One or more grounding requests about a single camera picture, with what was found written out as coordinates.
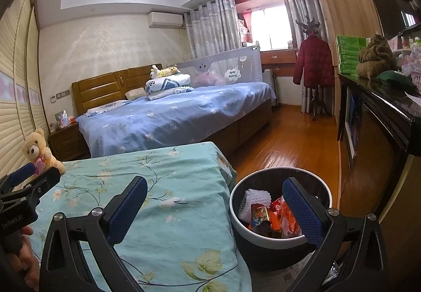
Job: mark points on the grey mesh bed rail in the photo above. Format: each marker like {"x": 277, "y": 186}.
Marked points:
{"x": 246, "y": 63}

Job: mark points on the white air conditioner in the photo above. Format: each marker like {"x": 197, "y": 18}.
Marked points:
{"x": 164, "y": 19}

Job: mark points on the person's left hand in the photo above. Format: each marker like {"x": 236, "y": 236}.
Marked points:
{"x": 28, "y": 262}

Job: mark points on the white foam fruit net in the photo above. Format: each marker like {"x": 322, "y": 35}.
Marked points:
{"x": 253, "y": 203}

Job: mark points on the red snack wrapper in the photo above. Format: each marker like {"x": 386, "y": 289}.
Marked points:
{"x": 261, "y": 218}

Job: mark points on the dark wooden coat rack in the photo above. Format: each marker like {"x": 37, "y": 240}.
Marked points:
{"x": 310, "y": 22}

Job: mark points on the red padded coat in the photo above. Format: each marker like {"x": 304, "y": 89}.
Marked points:
{"x": 314, "y": 61}

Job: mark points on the cream teddy bear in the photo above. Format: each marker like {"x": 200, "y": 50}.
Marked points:
{"x": 34, "y": 147}

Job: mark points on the folded blue white quilt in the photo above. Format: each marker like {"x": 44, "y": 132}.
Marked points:
{"x": 167, "y": 84}

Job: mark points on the green cloth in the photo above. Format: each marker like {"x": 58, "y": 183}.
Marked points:
{"x": 394, "y": 77}

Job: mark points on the stack of green boxes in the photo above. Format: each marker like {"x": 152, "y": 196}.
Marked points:
{"x": 350, "y": 55}

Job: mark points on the wooden nightstand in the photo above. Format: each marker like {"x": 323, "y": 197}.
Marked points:
{"x": 67, "y": 142}

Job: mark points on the cream pillow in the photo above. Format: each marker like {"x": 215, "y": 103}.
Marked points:
{"x": 135, "y": 94}

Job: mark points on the wooden window desk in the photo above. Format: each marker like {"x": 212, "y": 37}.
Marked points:
{"x": 278, "y": 57}

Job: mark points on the grey patterned curtain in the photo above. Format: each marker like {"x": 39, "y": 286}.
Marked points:
{"x": 210, "y": 29}
{"x": 296, "y": 2}

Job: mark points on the wooden headboard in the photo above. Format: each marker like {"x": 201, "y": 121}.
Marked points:
{"x": 98, "y": 91}

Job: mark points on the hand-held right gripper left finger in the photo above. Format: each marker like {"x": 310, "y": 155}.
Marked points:
{"x": 126, "y": 209}

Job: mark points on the bed with blue sheet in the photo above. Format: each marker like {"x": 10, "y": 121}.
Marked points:
{"x": 181, "y": 114}

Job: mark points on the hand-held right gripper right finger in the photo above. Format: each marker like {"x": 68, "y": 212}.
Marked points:
{"x": 302, "y": 213}

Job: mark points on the cream louvered wardrobe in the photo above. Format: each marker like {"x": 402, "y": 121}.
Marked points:
{"x": 16, "y": 114}

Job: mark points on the wall switch panel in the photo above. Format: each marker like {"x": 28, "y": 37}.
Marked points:
{"x": 64, "y": 93}

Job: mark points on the yellow plush toy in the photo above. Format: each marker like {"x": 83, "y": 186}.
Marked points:
{"x": 162, "y": 72}

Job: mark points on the pink plush toy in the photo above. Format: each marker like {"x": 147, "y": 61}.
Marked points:
{"x": 210, "y": 78}

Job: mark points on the white and black waste bin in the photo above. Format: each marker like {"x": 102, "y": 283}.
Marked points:
{"x": 250, "y": 246}

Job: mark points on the black glossy cabinet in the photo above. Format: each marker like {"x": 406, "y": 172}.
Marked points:
{"x": 394, "y": 154}

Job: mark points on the black television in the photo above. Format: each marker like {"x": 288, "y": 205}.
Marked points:
{"x": 391, "y": 6}

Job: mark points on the orange snack wrapper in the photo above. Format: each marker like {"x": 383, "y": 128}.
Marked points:
{"x": 283, "y": 216}

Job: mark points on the teal floral tablecloth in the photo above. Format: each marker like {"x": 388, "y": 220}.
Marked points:
{"x": 181, "y": 213}

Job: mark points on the brown plush toy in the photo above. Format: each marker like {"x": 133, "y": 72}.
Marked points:
{"x": 375, "y": 58}

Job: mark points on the window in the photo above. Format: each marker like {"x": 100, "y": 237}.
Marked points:
{"x": 269, "y": 25}

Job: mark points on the blue printed pillow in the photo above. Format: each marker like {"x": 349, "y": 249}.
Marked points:
{"x": 107, "y": 107}

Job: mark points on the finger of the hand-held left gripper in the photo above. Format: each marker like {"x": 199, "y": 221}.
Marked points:
{"x": 23, "y": 172}
{"x": 49, "y": 175}

